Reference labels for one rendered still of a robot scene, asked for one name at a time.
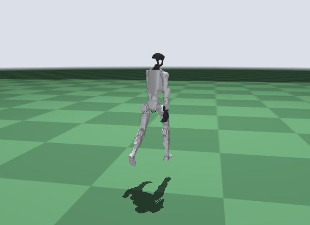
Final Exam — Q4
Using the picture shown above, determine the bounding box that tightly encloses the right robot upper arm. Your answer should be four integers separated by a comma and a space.
160, 71, 169, 94

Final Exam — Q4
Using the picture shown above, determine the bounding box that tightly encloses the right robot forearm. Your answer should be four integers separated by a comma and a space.
163, 89, 170, 110

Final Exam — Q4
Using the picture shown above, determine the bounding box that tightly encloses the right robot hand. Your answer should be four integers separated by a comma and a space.
161, 106, 169, 122

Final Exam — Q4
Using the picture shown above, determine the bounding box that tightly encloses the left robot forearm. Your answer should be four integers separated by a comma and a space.
146, 89, 152, 100

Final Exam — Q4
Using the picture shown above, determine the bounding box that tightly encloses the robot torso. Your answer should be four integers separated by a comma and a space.
147, 68, 163, 111

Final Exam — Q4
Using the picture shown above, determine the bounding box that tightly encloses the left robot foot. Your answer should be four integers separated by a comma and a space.
128, 153, 136, 166

